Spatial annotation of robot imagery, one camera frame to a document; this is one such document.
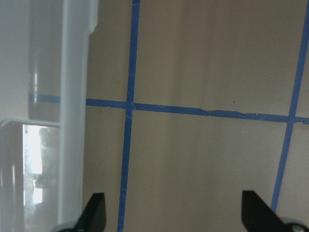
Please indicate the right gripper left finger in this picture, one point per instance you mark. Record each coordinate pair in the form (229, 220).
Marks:
(92, 218)

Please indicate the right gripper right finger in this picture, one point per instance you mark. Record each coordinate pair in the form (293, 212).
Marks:
(258, 217)

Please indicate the clear plastic box lid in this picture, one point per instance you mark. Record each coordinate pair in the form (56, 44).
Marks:
(42, 148)

